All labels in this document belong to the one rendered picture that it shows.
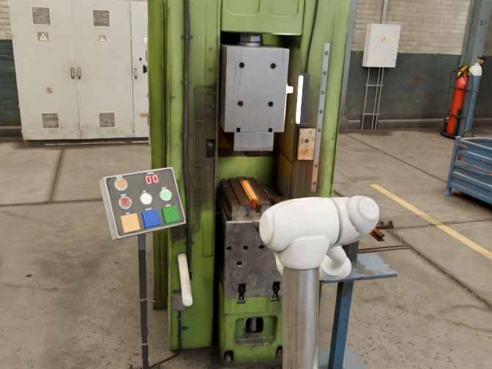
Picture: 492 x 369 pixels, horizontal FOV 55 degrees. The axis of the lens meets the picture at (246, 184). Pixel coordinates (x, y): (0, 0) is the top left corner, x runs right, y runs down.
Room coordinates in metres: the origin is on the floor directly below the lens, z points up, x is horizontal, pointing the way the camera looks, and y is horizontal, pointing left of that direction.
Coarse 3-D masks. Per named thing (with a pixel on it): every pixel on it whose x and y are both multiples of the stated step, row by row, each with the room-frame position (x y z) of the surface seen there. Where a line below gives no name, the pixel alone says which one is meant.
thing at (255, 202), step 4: (244, 180) 2.61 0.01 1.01; (244, 184) 2.54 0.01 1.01; (248, 184) 2.54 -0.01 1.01; (248, 188) 2.48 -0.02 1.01; (248, 192) 2.42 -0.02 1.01; (252, 192) 2.42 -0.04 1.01; (252, 196) 2.35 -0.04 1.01; (252, 200) 2.28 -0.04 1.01; (256, 200) 2.27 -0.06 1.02; (260, 200) 2.29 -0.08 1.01; (252, 204) 2.28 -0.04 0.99; (256, 204) 2.22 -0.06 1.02; (260, 204) 2.21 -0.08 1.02; (256, 208) 2.24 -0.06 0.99; (260, 208) 2.21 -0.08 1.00; (256, 212) 2.21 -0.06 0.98; (260, 212) 2.21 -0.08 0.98
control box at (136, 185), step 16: (112, 176) 2.01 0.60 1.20; (128, 176) 2.05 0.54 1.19; (144, 176) 2.09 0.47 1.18; (160, 176) 2.13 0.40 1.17; (112, 192) 1.97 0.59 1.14; (128, 192) 2.01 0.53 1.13; (144, 192) 2.05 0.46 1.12; (160, 192) 2.09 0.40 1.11; (176, 192) 2.13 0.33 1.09; (112, 208) 1.94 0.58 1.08; (128, 208) 1.97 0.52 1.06; (144, 208) 2.01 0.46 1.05; (160, 208) 2.05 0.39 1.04; (112, 224) 1.92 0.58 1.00; (160, 224) 2.01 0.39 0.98; (176, 224) 2.05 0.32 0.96
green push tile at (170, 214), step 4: (164, 208) 2.05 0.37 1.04; (168, 208) 2.06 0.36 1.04; (172, 208) 2.07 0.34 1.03; (176, 208) 2.08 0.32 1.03; (164, 212) 2.04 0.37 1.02; (168, 212) 2.05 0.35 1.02; (172, 212) 2.06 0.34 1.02; (176, 212) 2.07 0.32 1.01; (164, 216) 2.03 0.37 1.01; (168, 216) 2.04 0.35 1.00; (172, 216) 2.05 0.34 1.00; (176, 216) 2.06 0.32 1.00; (164, 220) 2.03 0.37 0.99; (168, 220) 2.03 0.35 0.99; (172, 220) 2.04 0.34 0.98; (176, 220) 2.05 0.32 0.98
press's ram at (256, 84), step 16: (224, 48) 2.33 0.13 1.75; (240, 48) 2.28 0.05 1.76; (256, 48) 2.29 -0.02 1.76; (272, 48) 2.31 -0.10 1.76; (224, 64) 2.32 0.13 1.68; (240, 64) 2.28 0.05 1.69; (256, 64) 2.29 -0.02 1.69; (272, 64) 2.31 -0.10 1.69; (224, 80) 2.30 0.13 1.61; (240, 80) 2.28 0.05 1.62; (256, 80) 2.29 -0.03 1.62; (272, 80) 2.31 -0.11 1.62; (224, 96) 2.29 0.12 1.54; (240, 96) 2.28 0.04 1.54; (256, 96) 2.30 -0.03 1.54; (272, 96) 2.31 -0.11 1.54; (224, 112) 2.28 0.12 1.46; (240, 112) 2.28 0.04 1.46; (256, 112) 2.30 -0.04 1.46; (272, 112) 2.31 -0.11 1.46; (224, 128) 2.27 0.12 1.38; (240, 128) 2.28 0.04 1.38; (256, 128) 2.30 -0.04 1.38; (272, 128) 2.31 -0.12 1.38
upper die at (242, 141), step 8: (232, 136) 2.33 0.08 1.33; (240, 136) 2.28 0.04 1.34; (248, 136) 2.29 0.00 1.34; (256, 136) 2.30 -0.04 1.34; (264, 136) 2.31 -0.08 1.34; (272, 136) 2.31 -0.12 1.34; (232, 144) 2.32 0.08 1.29; (240, 144) 2.28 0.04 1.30; (248, 144) 2.29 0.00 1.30; (256, 144) 2.30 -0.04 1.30; (264, 144) 2.31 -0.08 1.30; (272, 144) 2.31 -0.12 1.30
